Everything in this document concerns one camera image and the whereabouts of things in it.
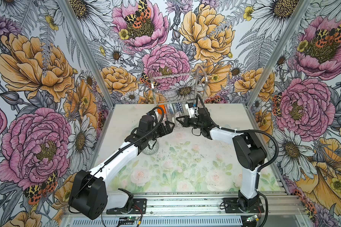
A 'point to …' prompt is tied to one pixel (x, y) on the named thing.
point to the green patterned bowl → (152, 148)
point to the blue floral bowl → (171, 108)
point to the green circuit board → (127, 220)
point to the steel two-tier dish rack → (179, 88)
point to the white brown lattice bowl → (174, 122)
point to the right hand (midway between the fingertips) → (176, 122)
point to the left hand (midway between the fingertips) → (169, 130)
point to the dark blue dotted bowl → (179, 107)
